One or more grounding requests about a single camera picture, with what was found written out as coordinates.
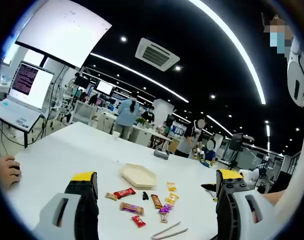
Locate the small red food packet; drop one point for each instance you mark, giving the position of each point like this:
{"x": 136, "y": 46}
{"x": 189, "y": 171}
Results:
{"x": 138, "y": 221}

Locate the small orange food packet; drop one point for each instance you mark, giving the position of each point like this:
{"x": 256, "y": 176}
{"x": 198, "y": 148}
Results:
{"x": 111, "y": 196}

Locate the white desk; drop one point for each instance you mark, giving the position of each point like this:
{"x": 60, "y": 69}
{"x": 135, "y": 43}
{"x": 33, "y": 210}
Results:
{"x": 142, "y": 136}

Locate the blue cloth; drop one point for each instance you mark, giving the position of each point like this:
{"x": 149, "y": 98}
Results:
{"x": 206, "y": 163}

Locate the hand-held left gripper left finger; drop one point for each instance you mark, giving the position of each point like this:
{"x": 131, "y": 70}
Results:
{"x": 79, "y": 200}

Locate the small orange candy packet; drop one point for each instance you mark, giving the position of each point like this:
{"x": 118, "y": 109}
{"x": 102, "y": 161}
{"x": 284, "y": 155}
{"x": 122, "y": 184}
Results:
{"x": 163, "y": 218}

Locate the long red food bar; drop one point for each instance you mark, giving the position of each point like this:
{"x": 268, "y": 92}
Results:
{"x": 124, "y": 193}

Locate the yellow food packet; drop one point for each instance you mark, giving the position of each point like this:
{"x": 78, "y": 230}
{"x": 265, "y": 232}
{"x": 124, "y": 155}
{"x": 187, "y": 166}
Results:
{"x": 172, "y": 198}
{"x": 172, "y": 186}

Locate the ceiling air vent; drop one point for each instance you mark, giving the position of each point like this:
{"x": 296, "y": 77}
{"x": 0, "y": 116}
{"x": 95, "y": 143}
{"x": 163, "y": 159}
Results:
{"x": 157, "y": 55}

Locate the pink food tongs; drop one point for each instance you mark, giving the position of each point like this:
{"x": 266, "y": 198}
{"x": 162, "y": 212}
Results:
{"x": 167, "y": 228}

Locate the orange brown food bar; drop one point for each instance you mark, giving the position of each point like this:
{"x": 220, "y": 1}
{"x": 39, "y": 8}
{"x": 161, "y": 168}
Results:
{"x": 156, "y": 201}

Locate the black laptop stand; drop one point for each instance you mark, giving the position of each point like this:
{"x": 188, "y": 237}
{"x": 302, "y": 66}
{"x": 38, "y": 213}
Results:
{"x": 25, "y": 140}

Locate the white worn device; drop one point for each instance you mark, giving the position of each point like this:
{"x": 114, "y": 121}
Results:
{"x": 293, "y": 72}

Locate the black screen on tripod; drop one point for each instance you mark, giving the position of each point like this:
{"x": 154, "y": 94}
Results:
{"x": 236, "y": 141}

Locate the white paper cup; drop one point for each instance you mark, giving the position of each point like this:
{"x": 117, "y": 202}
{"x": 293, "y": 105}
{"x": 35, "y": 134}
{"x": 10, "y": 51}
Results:
{"x": 116, "y": 135}

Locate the small hanging lit screen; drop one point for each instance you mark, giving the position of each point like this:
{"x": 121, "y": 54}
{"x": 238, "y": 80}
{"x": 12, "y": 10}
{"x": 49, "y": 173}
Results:
{"x": 104, "y": 87}

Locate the cream hexagonal container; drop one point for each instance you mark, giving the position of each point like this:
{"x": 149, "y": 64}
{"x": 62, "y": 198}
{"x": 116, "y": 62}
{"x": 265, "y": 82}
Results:
{"x": 137, "y": 173}

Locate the curved ceiling light strip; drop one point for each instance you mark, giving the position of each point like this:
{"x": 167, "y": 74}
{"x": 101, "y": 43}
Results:
{"x": 262, "y": 98}
{"x": 177, "y": 96}

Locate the black clip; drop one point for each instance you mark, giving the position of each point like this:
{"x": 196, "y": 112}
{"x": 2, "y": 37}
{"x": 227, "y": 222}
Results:
{"x": 145, "y": 195}

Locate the white laptop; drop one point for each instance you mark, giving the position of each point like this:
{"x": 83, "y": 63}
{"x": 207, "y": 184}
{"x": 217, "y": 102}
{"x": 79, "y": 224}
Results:
{"x": 29, "y": 82}

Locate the brown purple-label food bar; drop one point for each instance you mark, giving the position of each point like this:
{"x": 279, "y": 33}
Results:
{"x": 132, "y": 208}

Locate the purple food packet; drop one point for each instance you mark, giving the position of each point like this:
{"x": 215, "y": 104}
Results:
{"x": 165, "y": 208}

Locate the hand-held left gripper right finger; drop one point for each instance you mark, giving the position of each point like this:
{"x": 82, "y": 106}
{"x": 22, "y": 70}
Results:
{"x": 232, "y": 200}

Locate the grey headset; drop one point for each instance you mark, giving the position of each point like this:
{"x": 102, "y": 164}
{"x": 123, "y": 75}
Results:
{"x": 161, "y": 155}

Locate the white office chair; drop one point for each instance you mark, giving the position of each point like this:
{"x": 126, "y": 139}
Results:
{"x": 67, "y": 110}

